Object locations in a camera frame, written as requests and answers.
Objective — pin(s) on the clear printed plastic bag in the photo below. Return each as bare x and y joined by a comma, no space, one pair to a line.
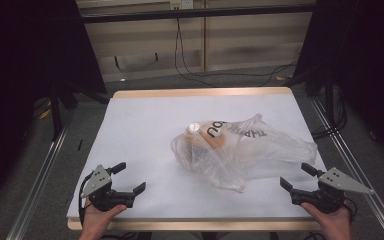
266,153

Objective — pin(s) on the black horizontal bar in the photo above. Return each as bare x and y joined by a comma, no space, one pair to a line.
196,14

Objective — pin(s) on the black metal stand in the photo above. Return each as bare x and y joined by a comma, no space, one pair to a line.
329,103
56,113

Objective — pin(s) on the wooden table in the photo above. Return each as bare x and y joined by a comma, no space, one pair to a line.
200,92

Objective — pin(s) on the person's right hand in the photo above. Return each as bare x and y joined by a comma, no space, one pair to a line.
335,225

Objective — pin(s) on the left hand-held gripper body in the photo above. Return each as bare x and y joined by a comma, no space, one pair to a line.
96,180

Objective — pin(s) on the metal floor rail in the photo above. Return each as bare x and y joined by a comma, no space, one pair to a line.
363,176
36,186

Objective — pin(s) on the dark curtain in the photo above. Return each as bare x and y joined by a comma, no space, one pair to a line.
23,66
366,66

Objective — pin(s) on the person's left hand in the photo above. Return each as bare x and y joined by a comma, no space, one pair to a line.
96,223

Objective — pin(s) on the white table mat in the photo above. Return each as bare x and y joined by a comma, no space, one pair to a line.
140,133

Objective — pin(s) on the white wall socket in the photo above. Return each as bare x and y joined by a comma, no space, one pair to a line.
181,4

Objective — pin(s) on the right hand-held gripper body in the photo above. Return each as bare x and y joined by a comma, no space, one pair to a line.
340,181

